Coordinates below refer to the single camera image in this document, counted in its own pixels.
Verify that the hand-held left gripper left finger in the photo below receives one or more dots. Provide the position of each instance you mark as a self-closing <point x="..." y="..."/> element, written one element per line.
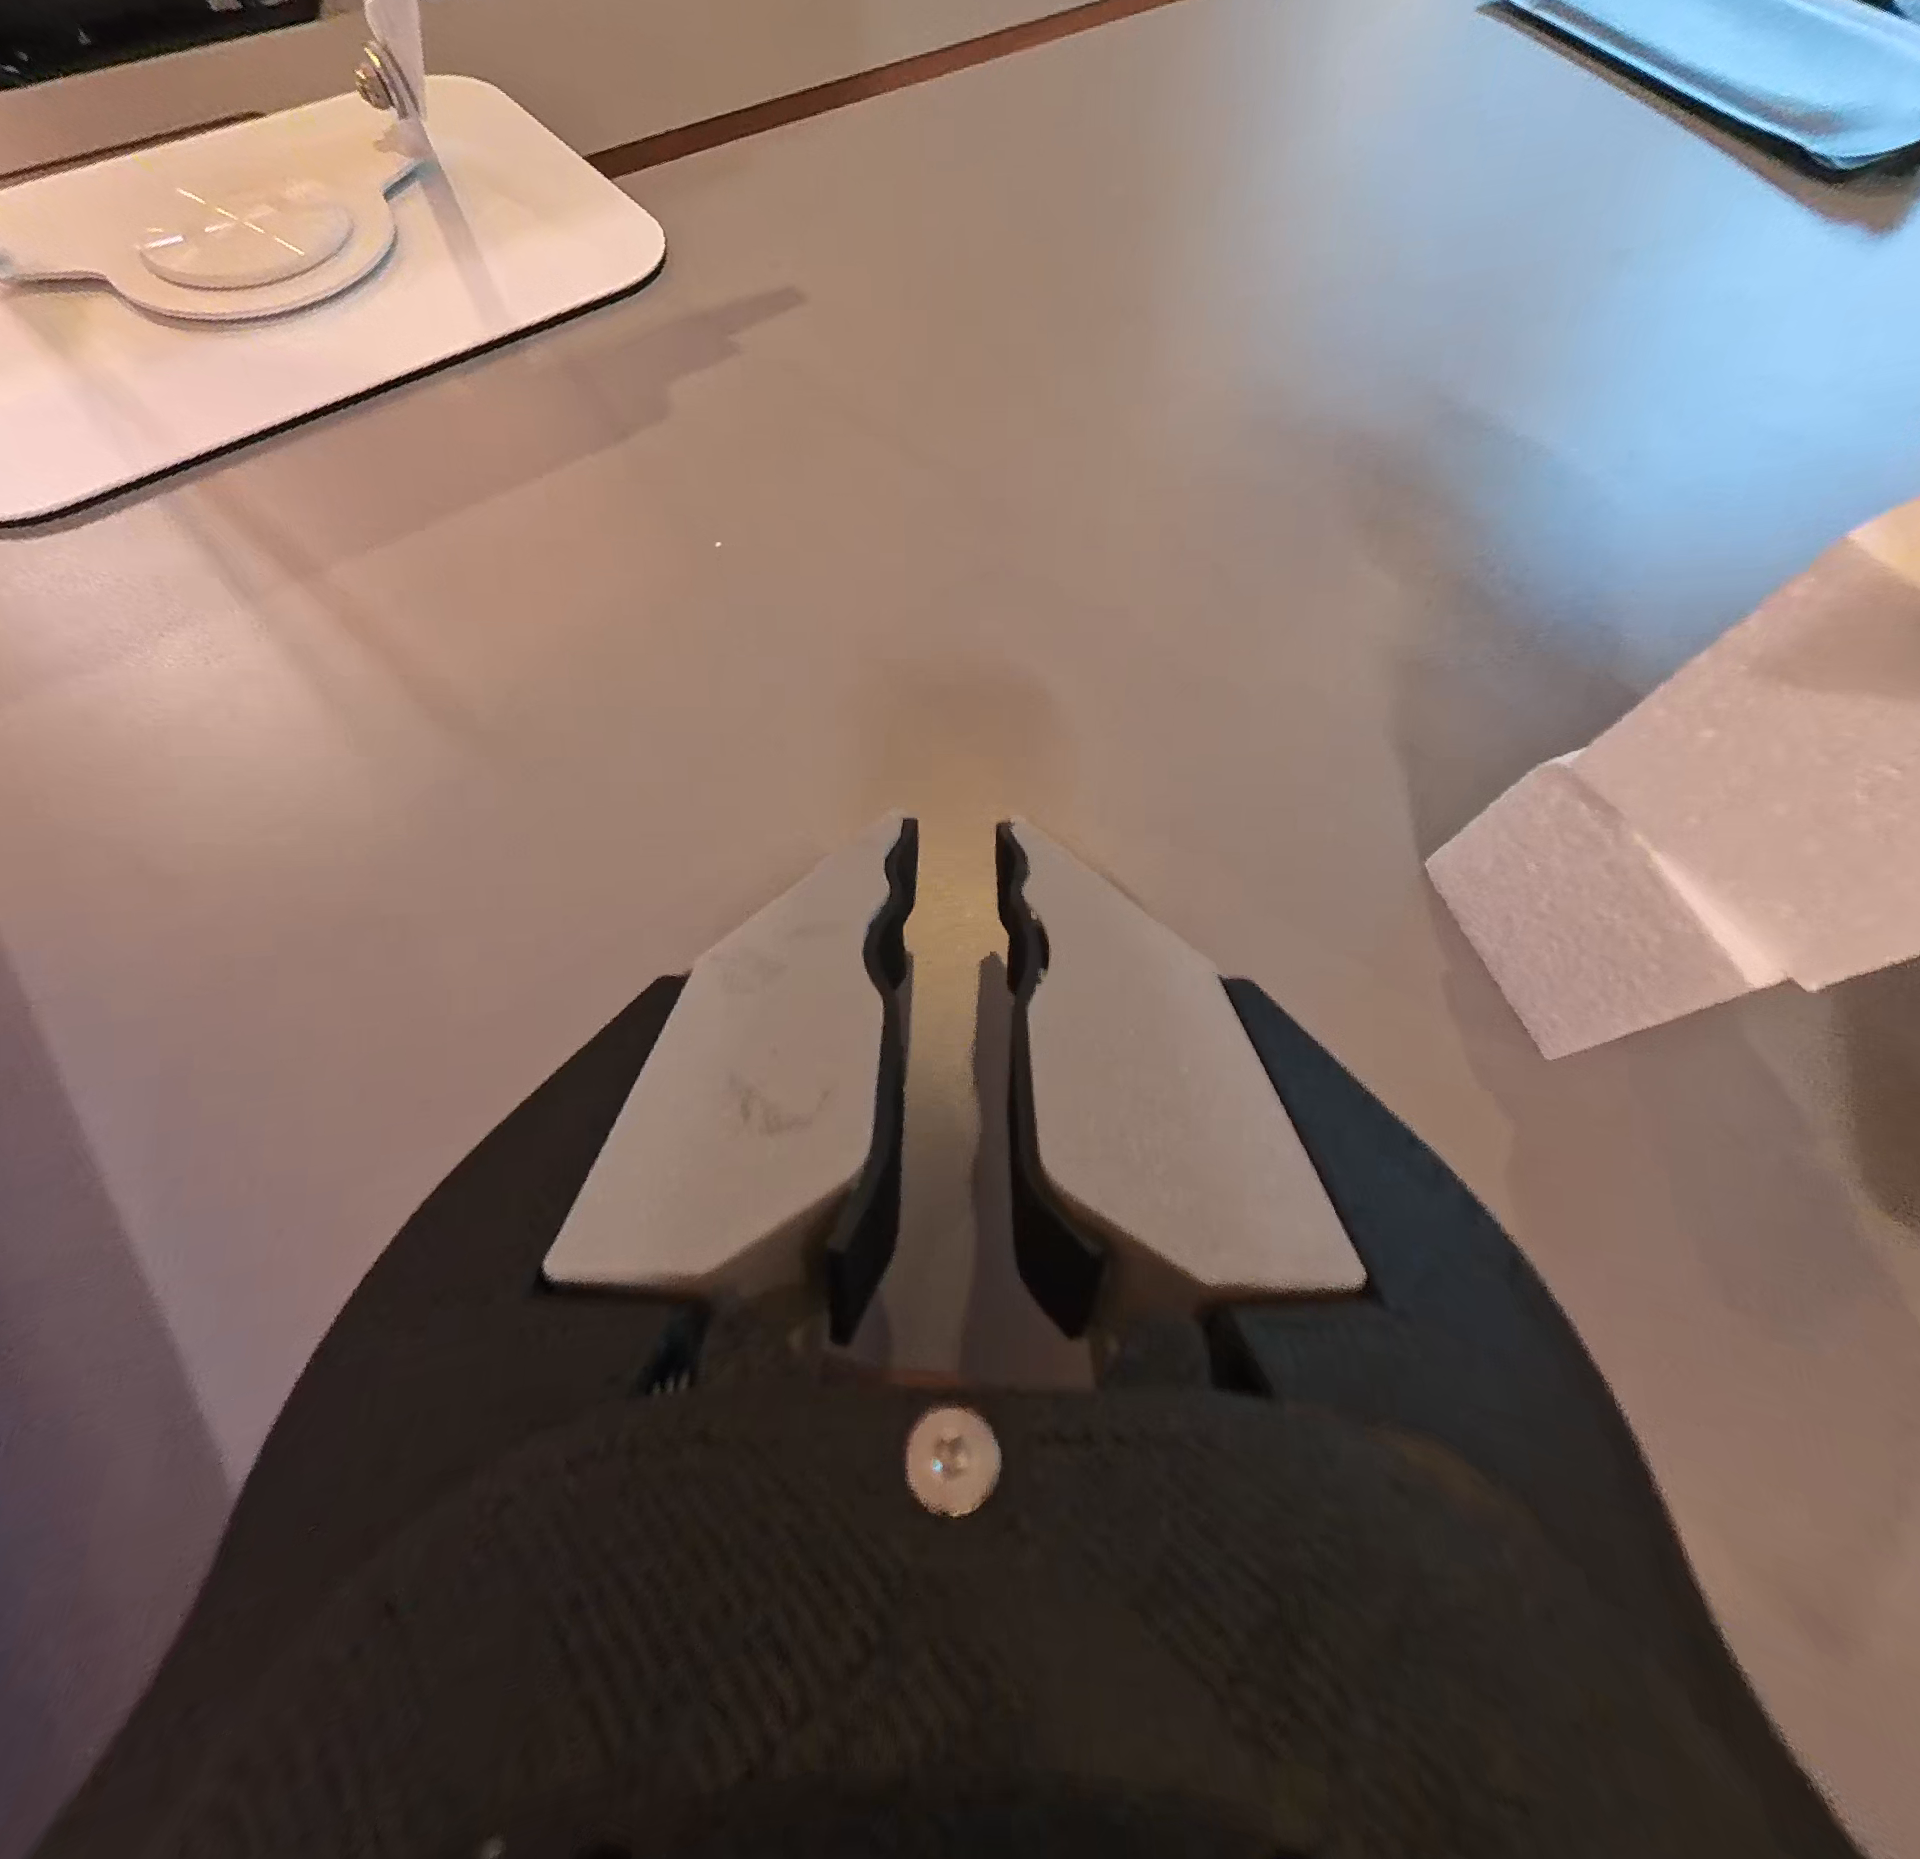
<point x="705" y="1124"/>

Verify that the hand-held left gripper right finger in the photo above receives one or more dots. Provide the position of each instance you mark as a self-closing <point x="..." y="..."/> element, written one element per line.
<point x="1171" y="1124"/>

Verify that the white stand with wooden board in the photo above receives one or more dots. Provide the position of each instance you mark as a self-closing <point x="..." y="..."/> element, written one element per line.
<point x="227" y="375"/>

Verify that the grey flat tray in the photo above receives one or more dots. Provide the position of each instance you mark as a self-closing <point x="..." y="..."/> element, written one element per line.
<point x="1725" y="44"/>

